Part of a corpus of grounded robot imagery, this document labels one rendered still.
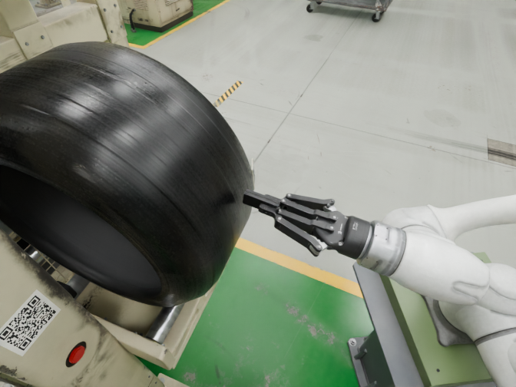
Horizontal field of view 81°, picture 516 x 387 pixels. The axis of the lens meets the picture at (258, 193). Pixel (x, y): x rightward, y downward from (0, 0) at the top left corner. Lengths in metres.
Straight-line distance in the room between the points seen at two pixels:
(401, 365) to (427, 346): 0.10
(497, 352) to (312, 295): 1.07
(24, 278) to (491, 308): 0.97
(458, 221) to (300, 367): 1.20
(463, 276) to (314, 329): 1.27
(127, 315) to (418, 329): 0.88
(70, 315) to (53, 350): 0.06
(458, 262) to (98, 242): 0.87
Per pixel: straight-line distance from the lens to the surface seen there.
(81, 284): 0.98
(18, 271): 0.53
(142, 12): 5.44
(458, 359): 1.16
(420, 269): 0.58
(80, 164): 0.47
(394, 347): 1.15
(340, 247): 0.56
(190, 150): 0.51
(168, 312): 0.84
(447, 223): 0.74
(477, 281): 0.62
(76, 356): 0.72
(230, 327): 1.78
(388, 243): 0.56
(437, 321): 1.15
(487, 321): 1.00
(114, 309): 1.03
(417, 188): 2.63
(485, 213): 0.75
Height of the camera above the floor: 1.68
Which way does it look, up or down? 47 degrees down
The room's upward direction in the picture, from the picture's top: straight up
